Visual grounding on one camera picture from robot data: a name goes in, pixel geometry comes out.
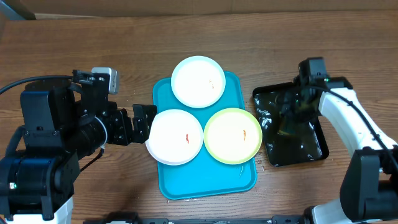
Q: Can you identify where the green yellow sponge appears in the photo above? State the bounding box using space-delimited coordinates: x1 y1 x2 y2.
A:
278 115 300 136

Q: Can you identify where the white plate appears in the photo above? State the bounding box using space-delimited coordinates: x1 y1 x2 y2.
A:
146 109 204 166

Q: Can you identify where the light blue rimmed plate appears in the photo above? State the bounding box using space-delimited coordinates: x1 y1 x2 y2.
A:
171 55 226 108

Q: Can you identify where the green rimmed plate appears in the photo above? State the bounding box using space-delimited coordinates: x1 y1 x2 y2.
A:
204 108 262 165

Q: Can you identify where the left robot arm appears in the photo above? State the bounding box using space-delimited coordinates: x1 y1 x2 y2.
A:
1 68 157 223

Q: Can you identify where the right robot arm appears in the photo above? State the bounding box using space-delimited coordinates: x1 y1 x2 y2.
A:
276 77 397 223

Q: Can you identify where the black plastic tray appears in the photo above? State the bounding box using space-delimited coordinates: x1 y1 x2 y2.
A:
252 81 330 167

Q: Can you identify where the blue plastic tray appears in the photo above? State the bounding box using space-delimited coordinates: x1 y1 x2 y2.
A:
152 71 257 200

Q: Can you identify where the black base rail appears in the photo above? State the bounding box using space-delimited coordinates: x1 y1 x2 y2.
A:
83 212 312 224

